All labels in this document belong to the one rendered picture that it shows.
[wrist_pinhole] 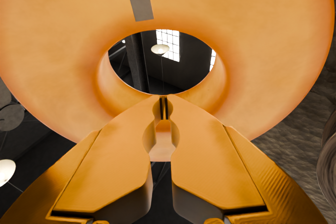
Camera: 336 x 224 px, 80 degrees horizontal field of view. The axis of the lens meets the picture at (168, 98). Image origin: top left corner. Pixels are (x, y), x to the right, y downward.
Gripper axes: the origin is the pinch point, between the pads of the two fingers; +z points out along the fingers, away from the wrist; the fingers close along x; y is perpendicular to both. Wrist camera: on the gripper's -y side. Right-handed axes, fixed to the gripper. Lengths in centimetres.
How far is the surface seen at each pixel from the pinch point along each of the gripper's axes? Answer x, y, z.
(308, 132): 35, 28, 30
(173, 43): 10, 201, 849
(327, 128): 29.6, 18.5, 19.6
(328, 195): 30.3, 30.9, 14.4
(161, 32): -36, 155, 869
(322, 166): 26.9, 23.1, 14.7
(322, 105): 33.8, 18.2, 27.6
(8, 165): -323, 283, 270
